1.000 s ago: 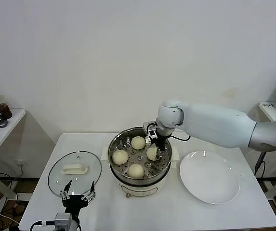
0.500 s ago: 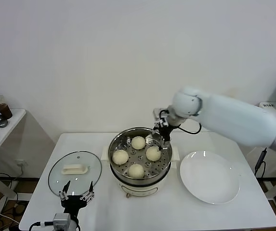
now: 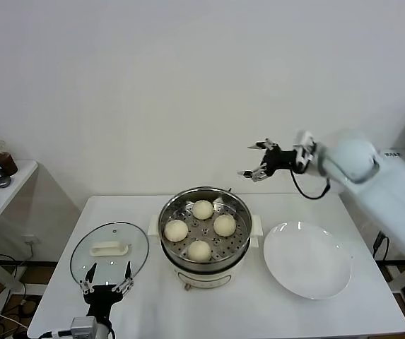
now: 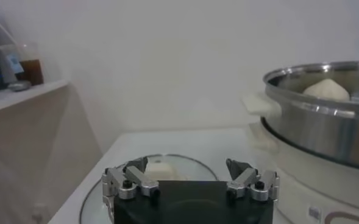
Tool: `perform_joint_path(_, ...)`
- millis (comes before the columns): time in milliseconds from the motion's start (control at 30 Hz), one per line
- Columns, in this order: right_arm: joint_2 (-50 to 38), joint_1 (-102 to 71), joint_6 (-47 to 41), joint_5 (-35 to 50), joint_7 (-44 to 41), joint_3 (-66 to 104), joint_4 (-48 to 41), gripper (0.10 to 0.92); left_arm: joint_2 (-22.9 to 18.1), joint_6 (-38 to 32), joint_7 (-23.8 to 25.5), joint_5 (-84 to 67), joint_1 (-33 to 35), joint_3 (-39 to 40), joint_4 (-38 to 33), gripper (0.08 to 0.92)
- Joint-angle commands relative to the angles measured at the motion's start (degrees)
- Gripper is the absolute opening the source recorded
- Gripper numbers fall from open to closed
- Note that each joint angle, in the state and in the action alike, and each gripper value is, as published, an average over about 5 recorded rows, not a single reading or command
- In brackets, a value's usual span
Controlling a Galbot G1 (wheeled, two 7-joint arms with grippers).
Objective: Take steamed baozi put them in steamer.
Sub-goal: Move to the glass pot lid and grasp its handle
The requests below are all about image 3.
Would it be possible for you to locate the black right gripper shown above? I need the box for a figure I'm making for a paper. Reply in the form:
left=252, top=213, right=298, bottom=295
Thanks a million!
left=236, top=138, right=299, bottom=184

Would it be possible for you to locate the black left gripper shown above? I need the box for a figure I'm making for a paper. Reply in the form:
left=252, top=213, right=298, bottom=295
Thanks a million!
left=79, top=260, right=135, bottom=317

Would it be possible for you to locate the glass lid with cream handle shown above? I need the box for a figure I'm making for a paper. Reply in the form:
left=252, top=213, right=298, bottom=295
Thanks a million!
left=70, top=221, right=151, bottom=291

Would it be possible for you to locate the white steamed baozi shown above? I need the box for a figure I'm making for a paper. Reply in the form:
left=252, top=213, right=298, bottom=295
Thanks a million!
left=192, top=200, right=216, bottom=220
left=212, top=214, right=237, bottom=237
left=187, top=239, right=213, bottom=263
left=164, top=219, right=190, bottom=243

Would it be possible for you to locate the perforated steel steamer basket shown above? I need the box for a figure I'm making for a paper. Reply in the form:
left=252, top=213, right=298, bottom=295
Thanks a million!
left=158, top=186, right=254, bottom=265

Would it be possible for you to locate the cream electric cooker pot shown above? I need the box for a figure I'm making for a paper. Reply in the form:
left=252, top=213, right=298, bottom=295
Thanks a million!
left=148, top=213, right=264, bottom=292

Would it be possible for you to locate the white round plate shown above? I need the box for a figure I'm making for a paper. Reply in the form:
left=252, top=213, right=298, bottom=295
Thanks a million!
left=263, top=221, right=353, bottom=301

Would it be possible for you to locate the white side table with laptop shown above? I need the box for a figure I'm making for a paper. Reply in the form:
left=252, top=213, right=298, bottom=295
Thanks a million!
left=339, top=148, right=405, bottom=294

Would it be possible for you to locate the white side table with cup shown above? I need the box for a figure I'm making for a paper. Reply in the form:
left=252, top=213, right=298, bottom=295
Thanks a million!
left=0, top=159, right=40, bottom=294

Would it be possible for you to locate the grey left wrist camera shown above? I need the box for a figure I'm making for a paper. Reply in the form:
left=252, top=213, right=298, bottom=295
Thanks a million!
left=70, top=316, right=98, bottom=339

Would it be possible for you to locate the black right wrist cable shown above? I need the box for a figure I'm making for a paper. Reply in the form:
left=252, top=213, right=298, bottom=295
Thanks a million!
left=289, top=168, right=331, bottom=201

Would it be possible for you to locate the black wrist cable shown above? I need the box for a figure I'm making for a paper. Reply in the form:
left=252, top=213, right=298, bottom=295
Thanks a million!
left=289, top=168, right=331, bottom=201
left=39, top=328, right=72, bottom=339

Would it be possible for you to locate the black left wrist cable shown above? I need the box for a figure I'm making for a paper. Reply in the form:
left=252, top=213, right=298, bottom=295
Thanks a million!
left=39, top=328, right=72, bottom=339

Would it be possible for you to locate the black floor cable bundle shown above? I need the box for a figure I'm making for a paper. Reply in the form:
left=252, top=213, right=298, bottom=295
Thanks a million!
left=0, top=282, right=44, bottom=339

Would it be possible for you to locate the black cable with adapter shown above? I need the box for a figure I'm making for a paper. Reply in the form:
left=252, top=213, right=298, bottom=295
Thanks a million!
left=372, top=231, right=391, bottom=261

